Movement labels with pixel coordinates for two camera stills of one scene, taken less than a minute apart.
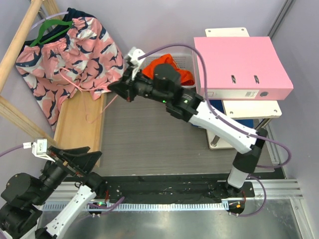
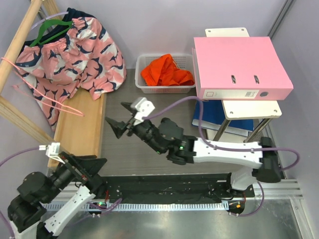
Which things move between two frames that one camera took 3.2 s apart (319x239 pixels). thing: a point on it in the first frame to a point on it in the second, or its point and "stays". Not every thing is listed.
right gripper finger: [127, 74] to [127, 106]
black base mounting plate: [174, 188] stays
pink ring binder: [241, 67] stays
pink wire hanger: [79, 87] to [77, 112]
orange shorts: [186, 77] stays
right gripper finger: [123, 88] to [118, 127]
